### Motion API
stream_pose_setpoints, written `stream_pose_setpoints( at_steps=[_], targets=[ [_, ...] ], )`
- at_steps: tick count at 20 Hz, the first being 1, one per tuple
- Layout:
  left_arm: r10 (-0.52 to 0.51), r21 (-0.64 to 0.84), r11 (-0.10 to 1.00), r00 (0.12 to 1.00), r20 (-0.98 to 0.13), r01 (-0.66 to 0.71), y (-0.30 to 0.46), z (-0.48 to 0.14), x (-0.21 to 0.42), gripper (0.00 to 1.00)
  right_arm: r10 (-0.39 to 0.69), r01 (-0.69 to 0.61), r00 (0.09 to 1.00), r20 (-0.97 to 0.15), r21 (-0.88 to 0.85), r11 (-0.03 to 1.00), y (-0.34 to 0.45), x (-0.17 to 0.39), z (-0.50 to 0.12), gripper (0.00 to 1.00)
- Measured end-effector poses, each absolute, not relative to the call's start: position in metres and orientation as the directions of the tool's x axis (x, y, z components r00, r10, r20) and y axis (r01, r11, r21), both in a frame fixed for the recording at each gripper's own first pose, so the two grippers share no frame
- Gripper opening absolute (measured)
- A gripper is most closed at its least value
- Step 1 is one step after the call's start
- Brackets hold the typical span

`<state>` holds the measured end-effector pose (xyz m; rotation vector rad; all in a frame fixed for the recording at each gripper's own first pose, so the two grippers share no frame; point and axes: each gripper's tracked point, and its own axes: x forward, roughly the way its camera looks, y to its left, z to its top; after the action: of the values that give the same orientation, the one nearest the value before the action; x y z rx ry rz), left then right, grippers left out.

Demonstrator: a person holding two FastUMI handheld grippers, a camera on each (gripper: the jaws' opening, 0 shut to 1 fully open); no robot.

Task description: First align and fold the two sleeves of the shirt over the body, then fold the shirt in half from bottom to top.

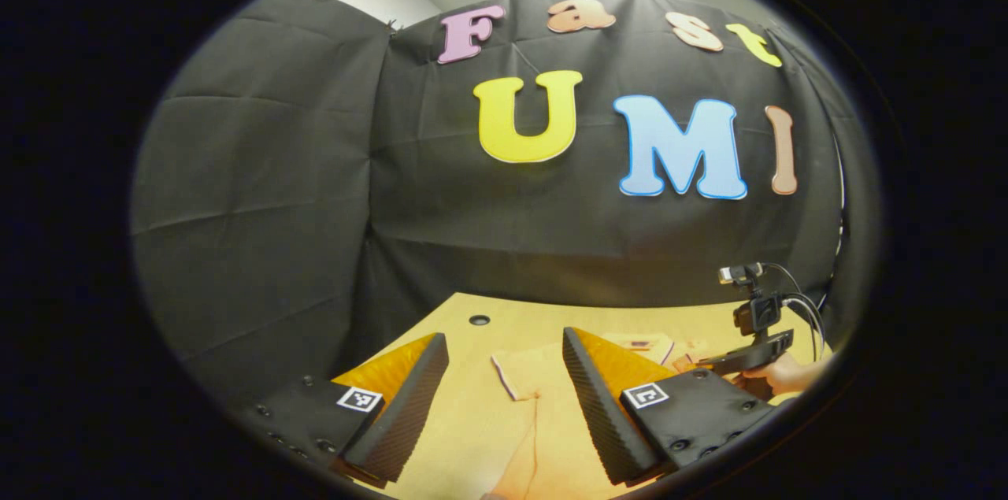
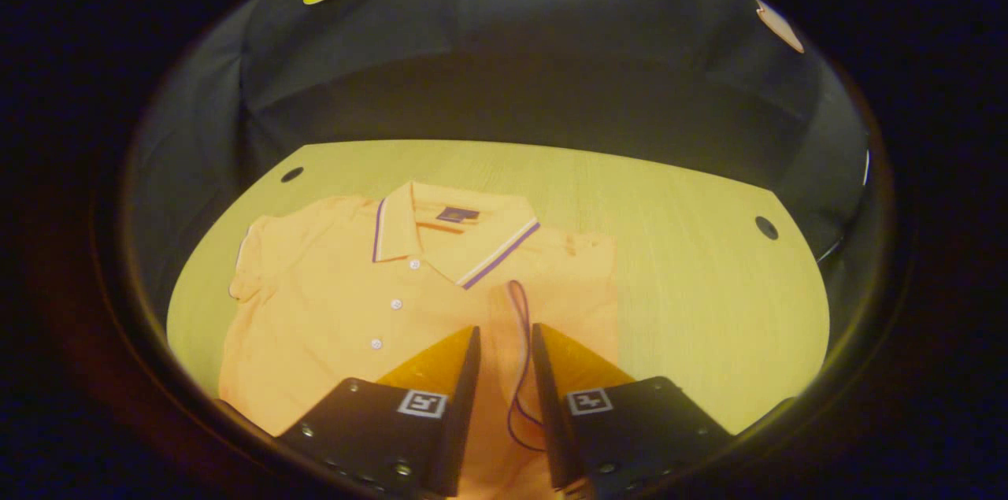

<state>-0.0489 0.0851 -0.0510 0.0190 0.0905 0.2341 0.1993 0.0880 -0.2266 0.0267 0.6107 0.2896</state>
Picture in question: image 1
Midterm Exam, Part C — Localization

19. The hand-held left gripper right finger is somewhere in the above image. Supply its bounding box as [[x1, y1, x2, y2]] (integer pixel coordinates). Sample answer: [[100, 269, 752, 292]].
[[561, 326, 778, 487]]

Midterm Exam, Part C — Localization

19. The black camera cable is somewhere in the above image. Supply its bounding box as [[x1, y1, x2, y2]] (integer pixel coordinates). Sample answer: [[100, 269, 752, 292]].
[[760, 261, 828, 363]]

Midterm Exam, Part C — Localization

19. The black backdrop cloth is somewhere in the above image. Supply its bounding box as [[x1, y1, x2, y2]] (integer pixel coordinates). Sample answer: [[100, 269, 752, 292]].
[[130, 0, 881, 414]]

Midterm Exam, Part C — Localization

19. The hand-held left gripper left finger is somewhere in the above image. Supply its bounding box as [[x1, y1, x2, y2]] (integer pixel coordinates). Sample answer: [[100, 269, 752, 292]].
[[227, 331, 450, 485]]

